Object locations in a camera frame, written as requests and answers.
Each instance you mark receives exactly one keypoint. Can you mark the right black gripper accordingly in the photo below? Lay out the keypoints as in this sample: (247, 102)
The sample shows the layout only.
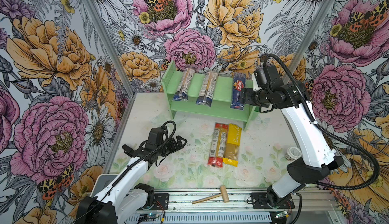
(246, 94)

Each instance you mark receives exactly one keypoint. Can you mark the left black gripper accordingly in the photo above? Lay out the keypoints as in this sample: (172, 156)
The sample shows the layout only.
(173, 147)

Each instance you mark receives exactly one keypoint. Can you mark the blue Barilla spaghetti bag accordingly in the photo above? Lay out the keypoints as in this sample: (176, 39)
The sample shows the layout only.
(239, 81)

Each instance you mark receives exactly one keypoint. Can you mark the red-ended clear spaghetti bag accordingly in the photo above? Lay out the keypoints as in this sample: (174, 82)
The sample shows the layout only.
(218, 145)

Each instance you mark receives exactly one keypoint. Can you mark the clear spaghetti bag dark end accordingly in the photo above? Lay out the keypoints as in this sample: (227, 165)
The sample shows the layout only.
(183, 87)

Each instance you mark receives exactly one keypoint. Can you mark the yellow spaghetti bag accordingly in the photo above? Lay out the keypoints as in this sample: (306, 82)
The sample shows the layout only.
(232, 145)

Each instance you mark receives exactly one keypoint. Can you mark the clear spaghetti bag white label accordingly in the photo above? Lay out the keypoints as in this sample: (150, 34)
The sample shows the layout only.
(206, 93)

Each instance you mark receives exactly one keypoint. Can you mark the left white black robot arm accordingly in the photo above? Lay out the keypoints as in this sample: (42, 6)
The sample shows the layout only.
(122, 197)

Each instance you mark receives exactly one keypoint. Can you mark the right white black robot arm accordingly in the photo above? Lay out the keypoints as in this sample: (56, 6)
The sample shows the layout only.
(317, 158)

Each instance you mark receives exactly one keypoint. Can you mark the green wooden two-tier shelf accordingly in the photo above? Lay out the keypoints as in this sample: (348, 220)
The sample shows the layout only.
(221, 103)

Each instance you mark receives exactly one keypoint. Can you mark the clear tape roll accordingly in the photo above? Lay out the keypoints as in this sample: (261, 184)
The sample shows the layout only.
(293, 153)

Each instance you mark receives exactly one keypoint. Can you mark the small wooden mallet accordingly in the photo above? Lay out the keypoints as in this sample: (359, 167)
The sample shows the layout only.
(223, 194)

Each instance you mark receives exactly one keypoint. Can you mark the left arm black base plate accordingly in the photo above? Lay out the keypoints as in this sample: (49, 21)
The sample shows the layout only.
(158, 201)

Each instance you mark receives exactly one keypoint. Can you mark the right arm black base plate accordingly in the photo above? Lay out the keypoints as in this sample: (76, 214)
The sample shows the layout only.
(262, 200)

